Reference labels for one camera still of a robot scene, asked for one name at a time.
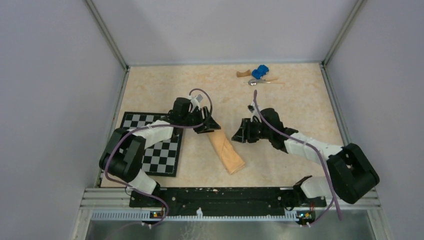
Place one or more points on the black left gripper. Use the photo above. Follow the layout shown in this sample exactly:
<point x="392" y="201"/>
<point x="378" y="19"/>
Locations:
<point x="212" y="125"/>

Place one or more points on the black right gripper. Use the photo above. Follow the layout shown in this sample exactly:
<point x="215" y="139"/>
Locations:
<point x="244" y="133"/>

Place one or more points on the orange cloth napkin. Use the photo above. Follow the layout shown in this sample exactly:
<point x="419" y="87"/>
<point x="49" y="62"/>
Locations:
<point x="231" y="160"/>

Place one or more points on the silver metal spoon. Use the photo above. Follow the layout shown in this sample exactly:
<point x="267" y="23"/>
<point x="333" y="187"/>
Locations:
<point x="253" y="82"/>

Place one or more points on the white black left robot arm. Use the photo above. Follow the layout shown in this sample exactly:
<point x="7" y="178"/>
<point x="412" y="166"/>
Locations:
<point x="122" y="156"/>

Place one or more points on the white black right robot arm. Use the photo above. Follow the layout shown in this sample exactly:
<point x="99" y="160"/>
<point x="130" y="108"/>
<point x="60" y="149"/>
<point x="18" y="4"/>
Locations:
<point x="351" y="175"/>

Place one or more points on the black white checkerboard mat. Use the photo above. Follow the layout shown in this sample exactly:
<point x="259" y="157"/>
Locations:
<point x="162" y="158"/>

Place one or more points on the small brown wooden piece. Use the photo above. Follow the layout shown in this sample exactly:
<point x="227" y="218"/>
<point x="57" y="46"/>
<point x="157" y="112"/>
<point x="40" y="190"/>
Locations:
<point x="246" y="73"/>

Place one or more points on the blue toy car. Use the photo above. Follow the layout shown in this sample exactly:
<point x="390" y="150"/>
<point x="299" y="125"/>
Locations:
<point x="260" y="71"/>

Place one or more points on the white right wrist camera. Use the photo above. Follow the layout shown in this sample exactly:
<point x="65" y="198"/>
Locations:
<point x="254" y="113"/>

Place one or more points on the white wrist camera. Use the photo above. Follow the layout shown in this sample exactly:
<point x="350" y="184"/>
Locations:
<point x="254" y="113"/>
<point x="197" y="99"/>

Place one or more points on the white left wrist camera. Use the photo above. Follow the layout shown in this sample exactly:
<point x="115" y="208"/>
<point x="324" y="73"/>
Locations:
<point x="197" y="99"/>

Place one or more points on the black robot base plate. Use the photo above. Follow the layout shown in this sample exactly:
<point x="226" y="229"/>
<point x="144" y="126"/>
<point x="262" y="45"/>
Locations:
<point x="226" y="201"/>

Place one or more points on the aluminium front frame rail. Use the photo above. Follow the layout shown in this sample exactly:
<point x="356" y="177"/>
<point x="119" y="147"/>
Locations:
<point x="104" y="214"/>

